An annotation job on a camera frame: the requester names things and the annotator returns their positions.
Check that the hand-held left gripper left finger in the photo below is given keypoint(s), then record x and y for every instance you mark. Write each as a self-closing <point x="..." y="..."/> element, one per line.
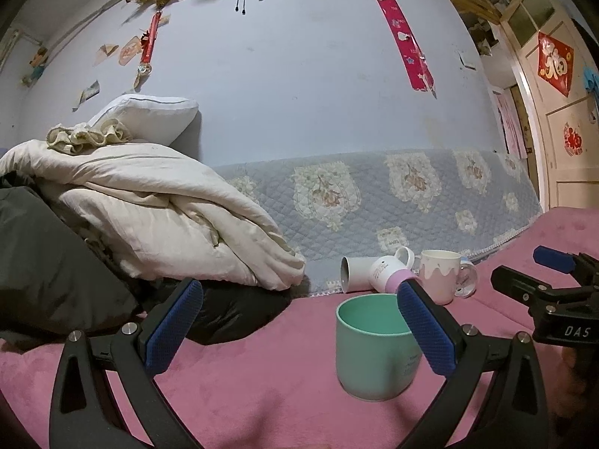
<point x="174" y="327"/>

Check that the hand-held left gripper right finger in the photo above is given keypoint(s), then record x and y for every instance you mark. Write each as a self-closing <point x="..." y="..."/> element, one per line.
<point x="428" y="332"/>

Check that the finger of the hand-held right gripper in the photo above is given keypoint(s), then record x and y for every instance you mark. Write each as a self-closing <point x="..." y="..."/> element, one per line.
<point x="517" y="284"/>
<point x="552" y="257"/>

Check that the white cup with pink base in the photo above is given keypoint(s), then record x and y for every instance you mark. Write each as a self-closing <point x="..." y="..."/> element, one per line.
<point x="362" y="275"/>

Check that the pink cup with white drips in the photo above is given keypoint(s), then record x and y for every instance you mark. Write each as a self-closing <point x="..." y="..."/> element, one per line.
<point x="442" y="280"/>

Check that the green cup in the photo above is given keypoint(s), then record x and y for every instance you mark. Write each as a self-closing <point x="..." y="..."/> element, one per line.
<point x="372" y="360"/>

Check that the person's right hand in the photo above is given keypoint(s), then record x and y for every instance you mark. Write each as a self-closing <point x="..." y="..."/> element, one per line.
<point x="579" y="379"/>

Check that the black cloth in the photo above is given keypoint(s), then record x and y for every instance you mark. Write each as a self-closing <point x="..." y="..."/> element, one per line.
<point x="243" y="311"/>

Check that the pink bed sheet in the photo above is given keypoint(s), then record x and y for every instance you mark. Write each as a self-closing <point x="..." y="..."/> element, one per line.
<point x="262" y="383"/>

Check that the red door sticker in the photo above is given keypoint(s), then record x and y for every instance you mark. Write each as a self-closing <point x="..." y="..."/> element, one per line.
<point x="573" y="139"/>

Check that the cream quilt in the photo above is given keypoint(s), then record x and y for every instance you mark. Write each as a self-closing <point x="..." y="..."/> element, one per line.
<point x="154" y="196"/>

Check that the dark green jacket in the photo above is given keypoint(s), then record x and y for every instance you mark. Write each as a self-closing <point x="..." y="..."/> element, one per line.
<point x="51" y="266"/>

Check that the floral quilted cover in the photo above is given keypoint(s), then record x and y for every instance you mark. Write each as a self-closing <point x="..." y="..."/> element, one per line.
<point x="365" y="206"/>

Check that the cream wooden door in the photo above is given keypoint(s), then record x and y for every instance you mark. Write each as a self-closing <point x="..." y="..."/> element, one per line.
<point x="561" y="112"/>

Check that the blue cloth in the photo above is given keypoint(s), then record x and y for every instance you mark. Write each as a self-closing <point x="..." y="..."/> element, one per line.
<point x="592" y="79"/>

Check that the red diamond door poster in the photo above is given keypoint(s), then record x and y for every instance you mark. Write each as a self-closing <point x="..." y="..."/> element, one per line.
<point x="555" y="63"/>

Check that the ruffled cream cloth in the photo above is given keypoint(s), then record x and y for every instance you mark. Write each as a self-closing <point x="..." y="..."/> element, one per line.
<point x="84" y="138"/>

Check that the white pillow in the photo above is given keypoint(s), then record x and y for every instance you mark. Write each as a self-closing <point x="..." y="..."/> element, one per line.
<point x="149" y="114"/>

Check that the red knot ornament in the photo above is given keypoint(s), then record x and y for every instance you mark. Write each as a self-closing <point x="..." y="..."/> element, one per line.
<point x="149" y="42"/>

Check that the white wall paper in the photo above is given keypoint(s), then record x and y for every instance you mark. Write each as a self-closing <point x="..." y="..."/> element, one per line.
<point x="469" y="60"/>

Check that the small wall paper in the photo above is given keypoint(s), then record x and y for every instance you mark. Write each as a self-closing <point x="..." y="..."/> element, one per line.
<point x="91" y="91"/>

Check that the red wall banner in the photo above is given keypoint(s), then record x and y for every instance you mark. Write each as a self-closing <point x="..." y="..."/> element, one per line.
<point x="402" y="32"/>

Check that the pink wall card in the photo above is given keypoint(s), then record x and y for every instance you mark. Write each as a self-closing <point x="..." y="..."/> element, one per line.
<point x="130" y="51"/>

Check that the fan-shaped wall sticker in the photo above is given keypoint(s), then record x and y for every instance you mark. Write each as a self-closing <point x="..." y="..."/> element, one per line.
<point x="107" y="54"/>

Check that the doll wall ornament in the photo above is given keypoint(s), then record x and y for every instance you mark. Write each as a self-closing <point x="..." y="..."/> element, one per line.
<point x="36" y="65"/>

